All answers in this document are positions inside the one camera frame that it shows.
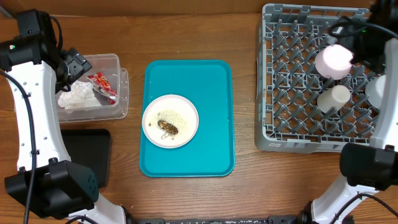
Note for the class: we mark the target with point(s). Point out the white tissue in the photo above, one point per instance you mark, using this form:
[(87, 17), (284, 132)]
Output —
[(81, 95)]

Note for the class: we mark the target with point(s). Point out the teal plastic tray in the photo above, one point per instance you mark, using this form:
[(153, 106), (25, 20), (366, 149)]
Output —
[(208, 85)]

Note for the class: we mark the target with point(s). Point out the clear plastic bin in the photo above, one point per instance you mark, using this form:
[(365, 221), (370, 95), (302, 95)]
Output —
[(117, 76)]

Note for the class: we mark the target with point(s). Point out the pink small saucer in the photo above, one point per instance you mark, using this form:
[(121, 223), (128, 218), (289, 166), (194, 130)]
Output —
[(334, 62)]

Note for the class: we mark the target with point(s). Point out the grey dishwasher rack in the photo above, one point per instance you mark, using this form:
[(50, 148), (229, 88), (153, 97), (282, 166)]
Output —
[(289, 37)]

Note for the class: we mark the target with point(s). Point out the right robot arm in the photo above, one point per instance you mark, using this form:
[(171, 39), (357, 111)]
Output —
[(365, 170)]

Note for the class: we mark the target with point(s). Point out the grey bowl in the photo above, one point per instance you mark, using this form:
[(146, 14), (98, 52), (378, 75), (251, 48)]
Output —
[(375, 91)]

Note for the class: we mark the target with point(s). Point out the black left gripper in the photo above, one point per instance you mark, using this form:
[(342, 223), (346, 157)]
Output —
[(77, 63)]

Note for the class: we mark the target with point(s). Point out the red snack wrapper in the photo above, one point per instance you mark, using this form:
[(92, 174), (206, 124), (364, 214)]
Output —
[(103, 87)]

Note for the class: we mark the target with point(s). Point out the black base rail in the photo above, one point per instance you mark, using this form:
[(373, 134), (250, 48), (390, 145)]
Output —
[(278, 219)]

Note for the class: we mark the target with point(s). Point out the black tray bin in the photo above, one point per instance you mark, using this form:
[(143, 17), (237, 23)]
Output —
[(90, 148)]

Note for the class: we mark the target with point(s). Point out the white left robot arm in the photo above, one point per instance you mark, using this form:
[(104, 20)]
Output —
[(48, 183)]

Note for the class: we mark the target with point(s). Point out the large pink plate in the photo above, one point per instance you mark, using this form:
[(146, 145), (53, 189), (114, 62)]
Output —
[(170, 102)]

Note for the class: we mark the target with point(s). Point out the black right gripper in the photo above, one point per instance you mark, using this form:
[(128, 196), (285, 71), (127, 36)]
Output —
[(375, 59)]

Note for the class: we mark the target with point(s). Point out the white cup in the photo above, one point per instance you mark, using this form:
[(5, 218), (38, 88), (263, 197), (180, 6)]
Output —
[(335, 97)]

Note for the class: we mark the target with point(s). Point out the brown food scrap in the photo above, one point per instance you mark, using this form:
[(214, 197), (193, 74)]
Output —
[(168, 128)]

